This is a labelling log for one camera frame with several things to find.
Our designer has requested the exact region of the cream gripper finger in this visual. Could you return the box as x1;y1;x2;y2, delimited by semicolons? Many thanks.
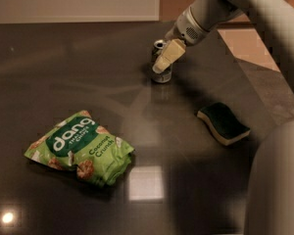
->
152;39;186;73

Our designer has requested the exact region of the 7up soda can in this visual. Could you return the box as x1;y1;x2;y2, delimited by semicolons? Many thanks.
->
150;39;172;83

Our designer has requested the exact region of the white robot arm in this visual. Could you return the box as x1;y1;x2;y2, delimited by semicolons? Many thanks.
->
153;0;294;235

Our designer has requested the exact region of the green and yellow sponge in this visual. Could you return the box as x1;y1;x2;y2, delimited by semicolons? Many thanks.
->
197;103;251;146

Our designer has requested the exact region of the green Dang chips bag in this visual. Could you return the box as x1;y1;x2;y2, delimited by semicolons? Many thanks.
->
24;111;134;187

